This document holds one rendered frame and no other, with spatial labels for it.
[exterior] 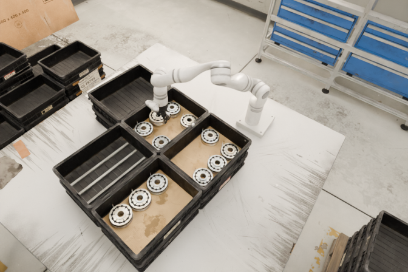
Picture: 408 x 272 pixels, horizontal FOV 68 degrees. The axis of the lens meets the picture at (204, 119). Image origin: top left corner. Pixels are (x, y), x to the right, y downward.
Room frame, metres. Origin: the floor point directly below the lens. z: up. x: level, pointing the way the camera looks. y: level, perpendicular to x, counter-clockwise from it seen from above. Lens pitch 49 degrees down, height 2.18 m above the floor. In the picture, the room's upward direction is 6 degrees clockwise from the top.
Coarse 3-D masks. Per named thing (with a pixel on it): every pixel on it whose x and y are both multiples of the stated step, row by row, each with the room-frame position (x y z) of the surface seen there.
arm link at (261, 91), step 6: (258, 84) 1.26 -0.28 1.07; (264, 84) 1.26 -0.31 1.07; (252, 90) 1.25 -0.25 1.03; (258, 90) 1.23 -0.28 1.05; (264, 90) 1.22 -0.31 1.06; (252, 96) 1.30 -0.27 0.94; (258, 96) 1.21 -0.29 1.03; (264, 96) 1.22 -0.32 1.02; (252, 102) 1.24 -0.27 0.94; (258, 102) 1.21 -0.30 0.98; (264, 102) 1.24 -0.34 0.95; (258, 108) 1.22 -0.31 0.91
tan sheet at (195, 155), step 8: (208, 128) 1.10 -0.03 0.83; (200, 136) 1.04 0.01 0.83; (192, 144) 0.97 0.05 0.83; (200, 144) 0.98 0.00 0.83; (216, 144) 0.99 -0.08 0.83; (184, 152) 0.92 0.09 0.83; (192, 152) 0.92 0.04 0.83; (200, 152) 0.93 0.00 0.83; (208, 152) 0.93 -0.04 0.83; (216, 152) 0.94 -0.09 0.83; (176, 160) 0.86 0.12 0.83; (184, 160) 0.87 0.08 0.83; (192, 160) 0.87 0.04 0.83; (200, 160) 0.88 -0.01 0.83; (184, 168) 0.82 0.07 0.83; (192, 168) 0.82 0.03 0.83
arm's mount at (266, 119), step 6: (246, 108) 1.38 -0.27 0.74; (264, 114) 1.34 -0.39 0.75; (270, 114) 1.34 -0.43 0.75; (240, 120) 1.27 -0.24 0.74; (264, 120) 1.29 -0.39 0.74; (270, 120) 1.29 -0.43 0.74; (240, 126) 1.24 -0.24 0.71; (246, 126) 1.23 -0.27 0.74; (252, 126) 1.23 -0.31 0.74; (258, 126) 1.24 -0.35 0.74; (264, 126) 1.24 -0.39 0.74; (252, 132) 1.20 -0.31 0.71; (258, 132) 1.19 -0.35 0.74; (264, 132) 1.20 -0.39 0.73
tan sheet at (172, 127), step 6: (180, 114) 1.19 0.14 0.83; (192, 114) 1.20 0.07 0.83; (168, 120) 1.13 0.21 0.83; (174, 120) 1.13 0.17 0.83; (156, 126) 1.07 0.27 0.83; (162, 126) 1.08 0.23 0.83; (168, 126) 1.08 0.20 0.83; (174, 126) 1.09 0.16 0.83; (180, 126) 1.09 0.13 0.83; (156, 132) 1.03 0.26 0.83; (162, 132) 1.04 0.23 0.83; (168, 132) 1.04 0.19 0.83; (174, 132) 1.04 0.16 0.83; (150, 138) 0.98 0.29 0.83
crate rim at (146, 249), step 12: (156, 156) 0.81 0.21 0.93; (144, 168) 0.73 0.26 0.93; (192, 204) 0.59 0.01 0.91; (96, 216) 0.48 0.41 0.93; (180, 216) 0.52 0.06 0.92; (108, 228) 0.44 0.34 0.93; (168, 228) 0.47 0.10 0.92; (120, 240) 0.39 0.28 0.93; (156, 240) 0.41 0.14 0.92; (132, 252) 0.36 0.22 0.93; (144, 252) 0.36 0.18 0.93
